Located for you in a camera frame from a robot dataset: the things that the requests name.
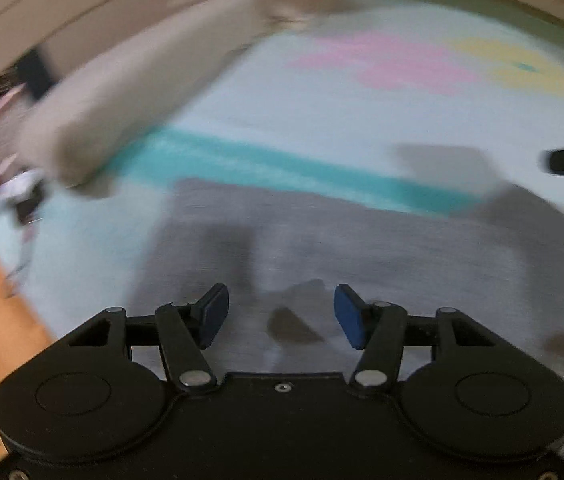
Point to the wooden bed headboard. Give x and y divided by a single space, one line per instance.
86 0

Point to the grey pants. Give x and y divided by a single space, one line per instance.
362 260

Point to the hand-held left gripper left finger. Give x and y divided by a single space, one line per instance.
212 312

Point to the long white pillow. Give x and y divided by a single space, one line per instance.
126 100

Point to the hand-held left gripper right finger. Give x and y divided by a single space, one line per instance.
349 317

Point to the flower print bed sheet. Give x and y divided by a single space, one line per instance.
312 120

